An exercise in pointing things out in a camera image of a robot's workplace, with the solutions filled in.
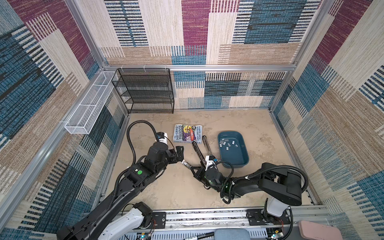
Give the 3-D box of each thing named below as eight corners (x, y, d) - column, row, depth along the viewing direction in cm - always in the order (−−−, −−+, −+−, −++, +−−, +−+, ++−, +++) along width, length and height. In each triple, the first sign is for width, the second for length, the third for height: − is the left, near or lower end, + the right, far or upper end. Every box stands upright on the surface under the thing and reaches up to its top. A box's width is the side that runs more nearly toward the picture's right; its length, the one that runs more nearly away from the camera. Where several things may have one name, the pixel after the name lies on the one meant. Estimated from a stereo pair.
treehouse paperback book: (173, 143, 103) (172, 141, 100) (175, 127, 112) (174, 124, 109) (202, 143, 103) (202, 140, 100) (201, 127, 112) (202, 124, 109)
